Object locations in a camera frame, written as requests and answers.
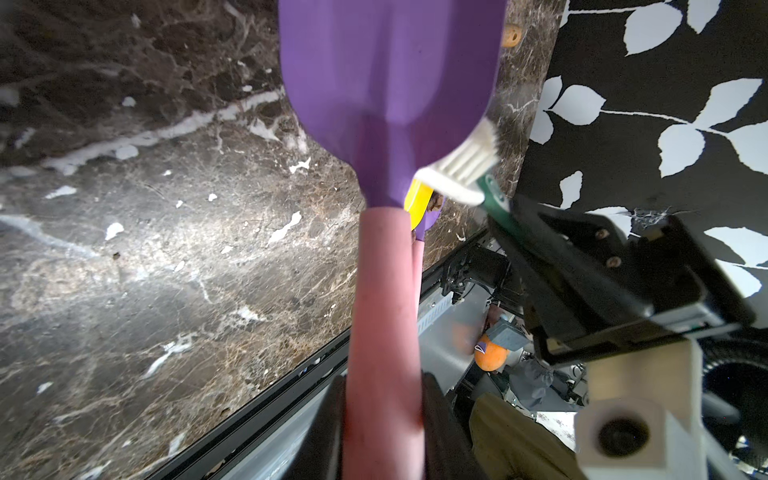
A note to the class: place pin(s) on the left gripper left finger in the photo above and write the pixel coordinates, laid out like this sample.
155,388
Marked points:
320,453

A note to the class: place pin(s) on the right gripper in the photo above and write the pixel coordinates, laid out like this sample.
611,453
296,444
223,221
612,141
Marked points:
590,293

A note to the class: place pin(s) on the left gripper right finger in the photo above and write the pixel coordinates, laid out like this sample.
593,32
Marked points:
448,454

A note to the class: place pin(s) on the purple square shovel pink handle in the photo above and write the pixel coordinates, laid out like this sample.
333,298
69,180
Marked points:
388,87

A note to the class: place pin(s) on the orange ball under table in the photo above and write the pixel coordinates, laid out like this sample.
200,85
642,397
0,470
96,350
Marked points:
489,356

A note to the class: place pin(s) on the yellow shovel blue tip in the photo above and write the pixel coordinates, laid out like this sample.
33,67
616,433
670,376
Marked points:
417,201

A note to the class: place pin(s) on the black front rail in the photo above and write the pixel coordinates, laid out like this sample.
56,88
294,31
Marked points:
261,439

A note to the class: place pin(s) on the white slotted cable duct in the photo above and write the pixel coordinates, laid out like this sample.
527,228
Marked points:
431,308

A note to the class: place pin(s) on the purple round trowel pink handle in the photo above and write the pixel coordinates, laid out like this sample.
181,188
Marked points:
429,219

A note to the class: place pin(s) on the yellow shovel wooden handle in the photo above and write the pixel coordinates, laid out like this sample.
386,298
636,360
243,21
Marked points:
512,35

